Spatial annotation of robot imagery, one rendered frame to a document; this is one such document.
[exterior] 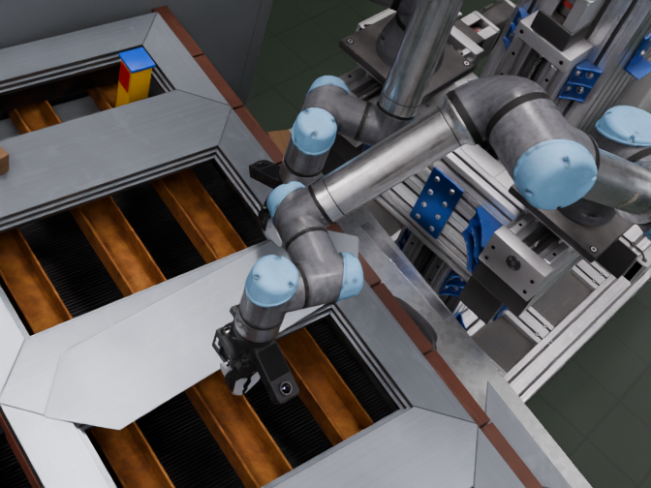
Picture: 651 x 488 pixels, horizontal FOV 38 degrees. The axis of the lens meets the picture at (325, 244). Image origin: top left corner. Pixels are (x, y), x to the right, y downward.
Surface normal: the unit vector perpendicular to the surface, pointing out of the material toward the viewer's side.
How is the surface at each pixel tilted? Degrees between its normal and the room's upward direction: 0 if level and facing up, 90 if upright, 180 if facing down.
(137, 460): 0
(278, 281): 1
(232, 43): 90
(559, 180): 87
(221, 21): 90
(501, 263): 90
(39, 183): 0
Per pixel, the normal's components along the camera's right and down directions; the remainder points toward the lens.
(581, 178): 0.29, 0.77
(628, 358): 0.25, -0.59
